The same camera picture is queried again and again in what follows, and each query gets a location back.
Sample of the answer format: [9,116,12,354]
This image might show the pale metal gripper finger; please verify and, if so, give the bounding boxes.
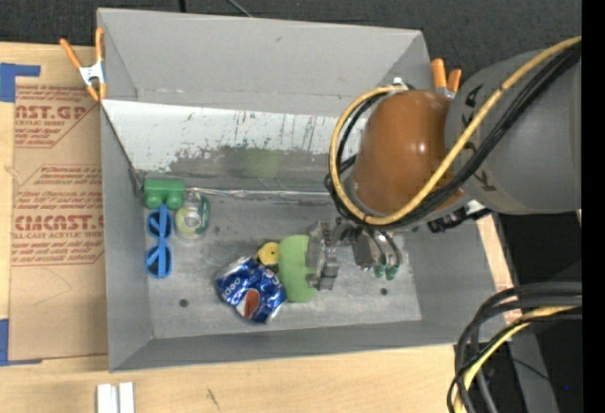
[305,258,341,292]
[307,220,336,258]

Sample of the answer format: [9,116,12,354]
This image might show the grey metal bin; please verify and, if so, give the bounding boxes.
[96,8,497,373]

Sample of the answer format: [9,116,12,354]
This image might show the light green soft toy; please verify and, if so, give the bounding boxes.
[277,234,323,304]

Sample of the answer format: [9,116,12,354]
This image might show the yellow round toy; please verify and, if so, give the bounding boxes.
[255,240,282,267]

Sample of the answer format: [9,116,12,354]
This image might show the crushed blue soda can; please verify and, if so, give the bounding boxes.
[214,255,288,326]

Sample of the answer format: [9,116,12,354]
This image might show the green and clear tape roll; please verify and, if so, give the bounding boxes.
[174,193,212,240]

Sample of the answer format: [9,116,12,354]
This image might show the blue sunglasses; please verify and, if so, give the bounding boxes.
[145,205,176,280]

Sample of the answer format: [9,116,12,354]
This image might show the green toy building block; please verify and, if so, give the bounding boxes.
[143,178,186,210]

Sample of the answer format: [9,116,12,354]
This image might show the brown cardboard board red print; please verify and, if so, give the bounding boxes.
[0,41,111,367]

